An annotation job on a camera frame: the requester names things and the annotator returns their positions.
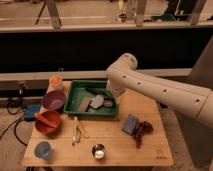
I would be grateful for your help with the green plastic tray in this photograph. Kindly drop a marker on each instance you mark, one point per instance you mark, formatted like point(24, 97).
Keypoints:
point(76, 94)

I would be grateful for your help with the grey towel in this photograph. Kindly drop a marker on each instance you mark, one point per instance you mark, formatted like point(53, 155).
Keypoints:
point(97, 101)

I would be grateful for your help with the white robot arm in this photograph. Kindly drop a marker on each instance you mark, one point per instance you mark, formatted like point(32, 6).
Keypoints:
point(193, 101)

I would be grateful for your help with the blue box on floor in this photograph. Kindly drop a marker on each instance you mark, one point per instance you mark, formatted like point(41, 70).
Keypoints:
point(31, 109)

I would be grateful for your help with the bunch of dark grapes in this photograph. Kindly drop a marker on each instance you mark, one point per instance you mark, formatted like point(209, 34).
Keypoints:
point(140, 130)

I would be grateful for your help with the small dark round dish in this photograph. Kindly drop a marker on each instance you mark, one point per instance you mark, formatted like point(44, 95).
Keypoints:
point(108, 103)

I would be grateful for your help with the small metal cup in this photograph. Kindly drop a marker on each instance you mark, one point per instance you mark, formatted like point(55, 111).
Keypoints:
point(98, 151)

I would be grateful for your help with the red bowl with handle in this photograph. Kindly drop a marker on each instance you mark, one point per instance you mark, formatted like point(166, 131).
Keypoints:
point(47, 122)

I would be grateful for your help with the wooden tongs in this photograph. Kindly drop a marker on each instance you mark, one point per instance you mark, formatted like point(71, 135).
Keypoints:
point(78, 131)

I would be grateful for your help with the black utensil in tray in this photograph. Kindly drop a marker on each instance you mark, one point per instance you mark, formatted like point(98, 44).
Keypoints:
point(100, 92)

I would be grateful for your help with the brown brush block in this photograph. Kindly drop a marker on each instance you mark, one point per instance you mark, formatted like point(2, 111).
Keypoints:
point(84, 104)

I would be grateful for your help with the blue sponge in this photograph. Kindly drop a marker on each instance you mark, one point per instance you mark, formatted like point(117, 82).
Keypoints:
point(129, 124)

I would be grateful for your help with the purple bowl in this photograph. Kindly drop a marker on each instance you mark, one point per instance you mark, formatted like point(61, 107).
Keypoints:
point(53, 100)

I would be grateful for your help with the blue plastic cup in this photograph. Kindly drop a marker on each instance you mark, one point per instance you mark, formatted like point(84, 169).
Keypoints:
point(43, 150)

